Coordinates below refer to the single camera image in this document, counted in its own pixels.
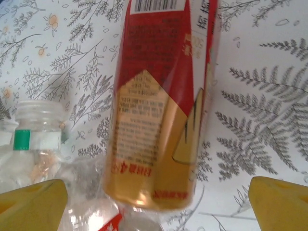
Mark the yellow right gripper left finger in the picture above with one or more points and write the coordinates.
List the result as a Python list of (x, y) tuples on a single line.
[(29, 209)]

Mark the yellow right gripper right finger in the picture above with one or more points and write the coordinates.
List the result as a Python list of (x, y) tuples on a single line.
[(284, 207)]

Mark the red label cola bottle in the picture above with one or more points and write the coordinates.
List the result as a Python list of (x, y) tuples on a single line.
[(96, 216)]

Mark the clear bottle with green band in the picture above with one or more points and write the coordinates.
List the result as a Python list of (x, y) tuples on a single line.
[(36, 139)]

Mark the red and gold can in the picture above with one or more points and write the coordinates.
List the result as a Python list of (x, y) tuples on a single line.
[(144, 120)]

